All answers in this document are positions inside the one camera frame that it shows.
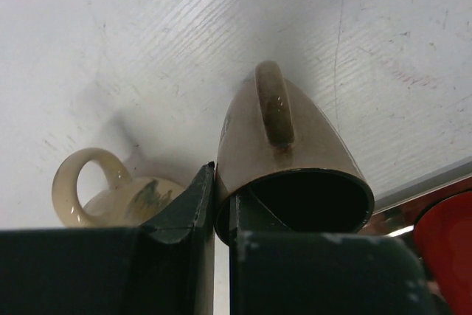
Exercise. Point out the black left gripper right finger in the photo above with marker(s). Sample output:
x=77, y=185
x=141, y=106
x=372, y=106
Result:
x=274, y=270

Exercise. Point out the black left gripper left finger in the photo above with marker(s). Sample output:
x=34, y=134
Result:
x=164, y=266

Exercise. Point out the beige round mug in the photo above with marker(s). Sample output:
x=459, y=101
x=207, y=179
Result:
x=127, y=201

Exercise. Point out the brown glazed mug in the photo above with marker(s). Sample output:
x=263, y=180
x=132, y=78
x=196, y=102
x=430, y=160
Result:
x=277, y=145

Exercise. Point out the shiny steel tray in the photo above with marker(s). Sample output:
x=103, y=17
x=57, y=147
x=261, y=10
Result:
x=396, y=211

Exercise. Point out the red mug black handle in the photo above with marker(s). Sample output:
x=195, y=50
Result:
x=442, y=235

